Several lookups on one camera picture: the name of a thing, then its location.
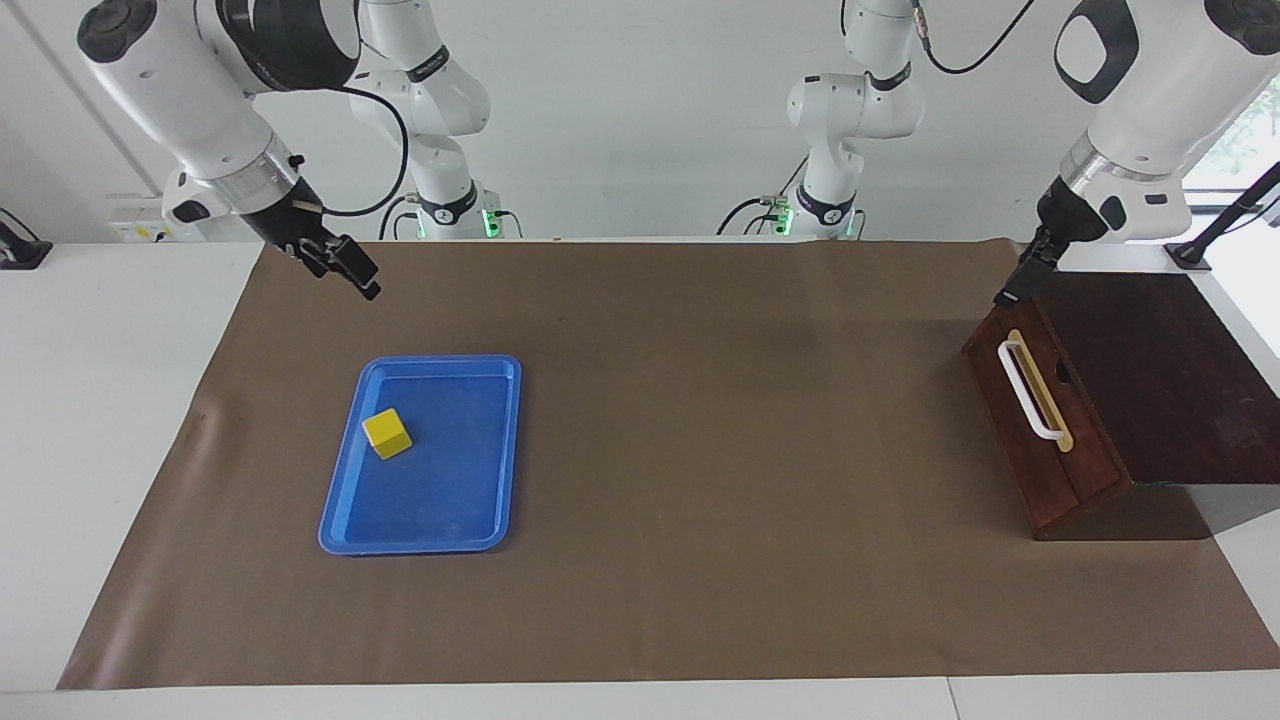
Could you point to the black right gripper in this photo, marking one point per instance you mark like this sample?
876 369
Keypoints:
285 232

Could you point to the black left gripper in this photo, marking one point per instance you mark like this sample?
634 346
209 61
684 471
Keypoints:
1065 212

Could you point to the yellow cube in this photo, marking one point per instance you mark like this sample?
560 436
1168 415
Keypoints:
388 435

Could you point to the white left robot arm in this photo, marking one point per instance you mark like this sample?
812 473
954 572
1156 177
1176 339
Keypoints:
1150 90

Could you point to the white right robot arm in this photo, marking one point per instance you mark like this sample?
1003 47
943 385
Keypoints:
180 90

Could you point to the dark wooden cabinet box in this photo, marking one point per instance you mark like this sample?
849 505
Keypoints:
1180 380

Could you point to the blue plastic tray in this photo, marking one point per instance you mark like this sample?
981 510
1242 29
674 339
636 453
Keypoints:
450 490

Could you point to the brown table mat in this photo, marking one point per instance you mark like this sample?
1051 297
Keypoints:
700 520

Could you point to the black camera stand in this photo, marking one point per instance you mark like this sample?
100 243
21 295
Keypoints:
1225 215

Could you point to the white wall socket box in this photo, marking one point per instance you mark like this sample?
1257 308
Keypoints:
135 225

